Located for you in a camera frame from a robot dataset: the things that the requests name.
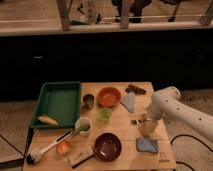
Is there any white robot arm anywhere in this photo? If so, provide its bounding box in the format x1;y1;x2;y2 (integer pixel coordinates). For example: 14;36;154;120
138;86;213;143

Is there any dark purple bowl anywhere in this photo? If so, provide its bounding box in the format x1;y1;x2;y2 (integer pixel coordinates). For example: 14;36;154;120
93;133;122;162

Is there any orange bowl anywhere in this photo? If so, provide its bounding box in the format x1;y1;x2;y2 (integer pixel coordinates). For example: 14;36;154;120
97;87;121;107

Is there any blue sponge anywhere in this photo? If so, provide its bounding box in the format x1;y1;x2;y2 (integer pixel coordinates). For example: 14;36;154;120
136;138;159;154

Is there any grey blue cloth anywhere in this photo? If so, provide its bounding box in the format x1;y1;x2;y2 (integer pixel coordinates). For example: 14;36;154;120
121;92;135;113

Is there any dark grape bunch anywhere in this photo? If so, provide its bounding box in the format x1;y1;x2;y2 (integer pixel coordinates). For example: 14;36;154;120
125;84;146;95

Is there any small green cup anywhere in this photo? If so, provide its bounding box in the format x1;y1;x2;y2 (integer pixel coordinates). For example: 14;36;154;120
99;108;112;123

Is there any green spoon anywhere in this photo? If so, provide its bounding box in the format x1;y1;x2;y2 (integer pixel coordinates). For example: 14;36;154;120
71;125;90;137

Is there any white mug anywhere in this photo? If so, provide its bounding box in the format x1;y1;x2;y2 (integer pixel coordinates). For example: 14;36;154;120
75;117;92;136

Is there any small metal cup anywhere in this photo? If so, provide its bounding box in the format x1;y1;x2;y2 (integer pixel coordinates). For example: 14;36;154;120
83;94;94;109

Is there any wooden block tool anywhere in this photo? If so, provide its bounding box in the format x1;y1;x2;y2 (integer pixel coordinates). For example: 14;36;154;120
68;149;94;168

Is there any peach fruit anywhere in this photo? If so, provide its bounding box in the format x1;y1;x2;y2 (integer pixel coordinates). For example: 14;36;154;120
56;140;71;155

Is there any green plastic tray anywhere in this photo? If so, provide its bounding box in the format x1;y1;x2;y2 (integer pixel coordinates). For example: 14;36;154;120
31;82;81;129

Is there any white dish brush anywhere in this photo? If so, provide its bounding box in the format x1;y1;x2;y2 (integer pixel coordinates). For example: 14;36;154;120
26;131;72;165

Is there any black floor cable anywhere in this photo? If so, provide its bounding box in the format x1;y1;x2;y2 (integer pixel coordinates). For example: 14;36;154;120
170;133;213;171

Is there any wooden shelf rail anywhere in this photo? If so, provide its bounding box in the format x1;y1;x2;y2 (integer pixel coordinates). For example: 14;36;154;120
0;0;213;36

